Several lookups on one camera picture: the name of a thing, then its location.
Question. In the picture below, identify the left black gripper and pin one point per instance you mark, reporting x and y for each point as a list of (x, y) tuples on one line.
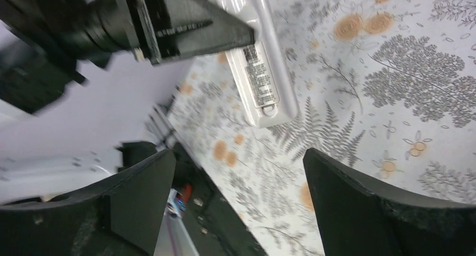
[(156, 30)]

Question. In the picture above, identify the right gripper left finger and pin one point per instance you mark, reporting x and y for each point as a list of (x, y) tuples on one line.
[(93, 209)]

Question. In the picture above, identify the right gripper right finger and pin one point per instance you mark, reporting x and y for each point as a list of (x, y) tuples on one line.
[(361, 215)]

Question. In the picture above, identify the white remote control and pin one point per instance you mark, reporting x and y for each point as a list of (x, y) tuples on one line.
[(259, 70)]

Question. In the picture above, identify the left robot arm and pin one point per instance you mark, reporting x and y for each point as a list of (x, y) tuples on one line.
[(51, 36)]

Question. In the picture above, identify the floral table mat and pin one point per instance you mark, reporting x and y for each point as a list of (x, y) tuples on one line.
[(386, 87)]

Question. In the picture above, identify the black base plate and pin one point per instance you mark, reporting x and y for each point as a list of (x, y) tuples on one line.
[(175, 209)]

